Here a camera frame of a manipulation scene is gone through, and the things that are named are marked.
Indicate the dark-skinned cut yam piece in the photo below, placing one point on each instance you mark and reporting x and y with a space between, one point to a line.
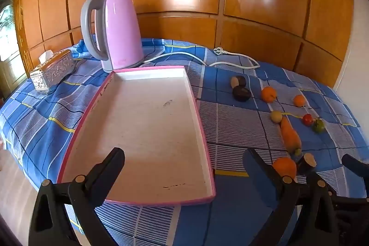
306 163

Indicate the red tomato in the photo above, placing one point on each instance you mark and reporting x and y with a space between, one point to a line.
307 119

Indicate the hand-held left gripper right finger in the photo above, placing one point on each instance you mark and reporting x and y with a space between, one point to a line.
253 166

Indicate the white tissue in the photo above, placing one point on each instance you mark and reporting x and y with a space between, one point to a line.
45 56

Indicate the blue plaid blanket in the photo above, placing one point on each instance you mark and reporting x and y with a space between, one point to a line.
239 214

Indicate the medium orange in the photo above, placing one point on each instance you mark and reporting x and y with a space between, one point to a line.
268 94

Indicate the pink electric kettle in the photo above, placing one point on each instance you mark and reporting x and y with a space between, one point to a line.
121 29

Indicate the small orange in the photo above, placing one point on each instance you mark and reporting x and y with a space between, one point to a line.
299 100

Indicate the silver embossed tissue box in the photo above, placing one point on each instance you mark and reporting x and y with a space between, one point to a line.
53 73

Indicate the green tomato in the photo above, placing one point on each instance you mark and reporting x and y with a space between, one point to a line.
319 125

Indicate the dark cut log piece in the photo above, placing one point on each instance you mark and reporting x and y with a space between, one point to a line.
238 81

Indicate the dark brown wrinkled beetroot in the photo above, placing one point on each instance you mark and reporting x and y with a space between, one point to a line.
241 93

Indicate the orange carrot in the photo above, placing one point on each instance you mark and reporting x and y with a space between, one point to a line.
289 135

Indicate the small pale potato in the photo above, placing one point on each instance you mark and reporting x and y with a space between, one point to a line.
276 116

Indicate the large orange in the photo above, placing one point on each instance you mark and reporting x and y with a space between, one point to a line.
284 166

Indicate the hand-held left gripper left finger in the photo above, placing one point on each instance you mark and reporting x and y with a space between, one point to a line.
114 158

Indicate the window with wooden frame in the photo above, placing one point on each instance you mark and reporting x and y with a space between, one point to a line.
6 32

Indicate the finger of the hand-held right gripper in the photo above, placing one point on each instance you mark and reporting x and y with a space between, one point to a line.
356 165

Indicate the pink shallow tray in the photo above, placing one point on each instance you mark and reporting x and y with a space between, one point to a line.
144 133

